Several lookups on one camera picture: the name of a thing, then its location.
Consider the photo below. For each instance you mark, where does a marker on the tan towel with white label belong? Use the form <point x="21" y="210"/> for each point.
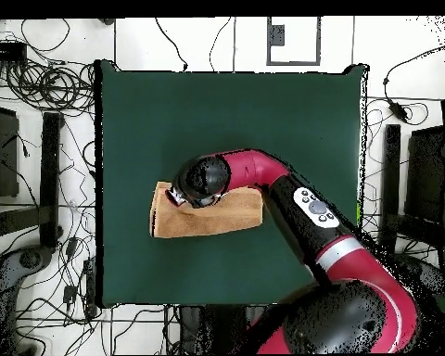
<point x="207" y="222"/>

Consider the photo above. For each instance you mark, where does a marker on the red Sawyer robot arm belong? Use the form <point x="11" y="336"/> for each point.
<point x="259" y="167"/>

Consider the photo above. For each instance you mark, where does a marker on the dark flat panel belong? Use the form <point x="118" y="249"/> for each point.
<point x="3" y="155"/>
<point x="426" y="174"/>

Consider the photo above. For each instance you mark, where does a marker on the dark green table cloth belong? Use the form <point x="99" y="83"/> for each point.
<point x="244" y="111"/>

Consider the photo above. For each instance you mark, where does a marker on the small black power adapter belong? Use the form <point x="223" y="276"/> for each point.
<point x="69" y="294"/>
<point x="71" y="246"/>

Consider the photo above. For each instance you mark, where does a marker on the black floor bar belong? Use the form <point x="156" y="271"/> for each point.
<point x="391" y="185"/>
<point x="50" y="178"/>

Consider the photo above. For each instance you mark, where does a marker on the dark stand base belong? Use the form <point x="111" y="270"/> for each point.
<point x="29" y="259"/>
<point x="430" y="276"/>

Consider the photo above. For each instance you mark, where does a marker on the black electronics box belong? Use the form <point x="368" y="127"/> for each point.
<point x="3" y="51"/>

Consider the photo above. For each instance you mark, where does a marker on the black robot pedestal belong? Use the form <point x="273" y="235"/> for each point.
<point x="215" y="330"/>

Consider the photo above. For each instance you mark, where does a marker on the grey rectangular floor frame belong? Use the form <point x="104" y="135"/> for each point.
<point x="269" y="48"/>

